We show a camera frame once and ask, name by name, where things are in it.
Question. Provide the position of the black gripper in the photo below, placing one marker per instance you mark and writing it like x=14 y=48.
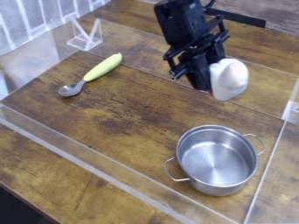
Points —
x=193 y=38

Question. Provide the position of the silver pot with handles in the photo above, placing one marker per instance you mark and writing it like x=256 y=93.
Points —
x=215 y=159

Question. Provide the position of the black strip on table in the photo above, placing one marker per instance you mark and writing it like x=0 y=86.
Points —
x=257 y=22

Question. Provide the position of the white plush mushroom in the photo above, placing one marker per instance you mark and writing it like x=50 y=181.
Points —
x=228 y=78

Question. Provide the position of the spoon with yellow handle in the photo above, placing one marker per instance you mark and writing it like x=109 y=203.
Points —
x=105 y=66

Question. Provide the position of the clear acrylic triangle stand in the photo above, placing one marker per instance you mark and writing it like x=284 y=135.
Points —
x=85 y=40

